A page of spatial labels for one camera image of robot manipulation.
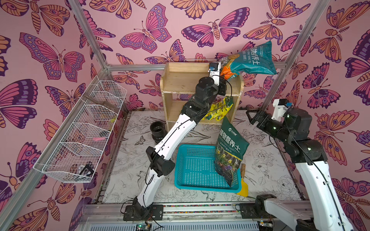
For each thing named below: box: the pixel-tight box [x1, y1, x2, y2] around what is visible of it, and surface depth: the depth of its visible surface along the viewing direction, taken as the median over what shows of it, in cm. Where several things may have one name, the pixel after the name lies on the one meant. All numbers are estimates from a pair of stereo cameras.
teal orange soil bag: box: [220, 40, 278, 80], surface depth 64 cm
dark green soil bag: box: [213, 115, 250, 187], surface depth 74 cm
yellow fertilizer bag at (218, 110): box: [201, 96, 235, 121], surface depth 84 cm
